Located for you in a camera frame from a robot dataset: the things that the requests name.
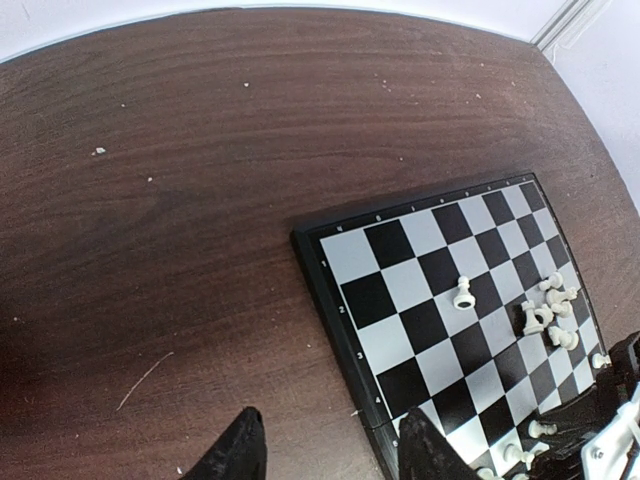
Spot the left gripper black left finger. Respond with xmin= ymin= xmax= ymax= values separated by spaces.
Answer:
xmin=182 ymin=406 xmax=268 ymax=480

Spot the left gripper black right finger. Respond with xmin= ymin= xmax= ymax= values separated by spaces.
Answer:
xmin=397 ymin=407 xmax=479 ymax=480

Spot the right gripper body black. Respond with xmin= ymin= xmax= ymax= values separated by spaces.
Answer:
xmin=529 ymin=333 xmax=639 ymax=479

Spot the white chess pawn piece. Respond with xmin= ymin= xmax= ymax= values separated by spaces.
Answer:
xmin=591 ymin=353 xmax=612 ymax=369

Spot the white bishop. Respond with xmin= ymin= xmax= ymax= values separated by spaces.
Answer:
xmin=476 ymin=467 xmax=498 ymax=480

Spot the pile of white chess pieces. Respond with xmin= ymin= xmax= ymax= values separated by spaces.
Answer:
xmin=521 ymin=271 xmax=580 ymax=351

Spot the black grey chess board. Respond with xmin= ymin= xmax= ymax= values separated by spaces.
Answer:
xmin=291 ymin=173 xmax=604 ymax=479

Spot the white small chess pawn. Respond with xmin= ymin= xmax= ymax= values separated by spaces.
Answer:
xmin=453 ymin=276 xmax=476 ymax=311

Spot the right aluminium frame post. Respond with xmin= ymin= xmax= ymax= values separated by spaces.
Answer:
xmin=530 ymin=0 xmax=612 ymax=51

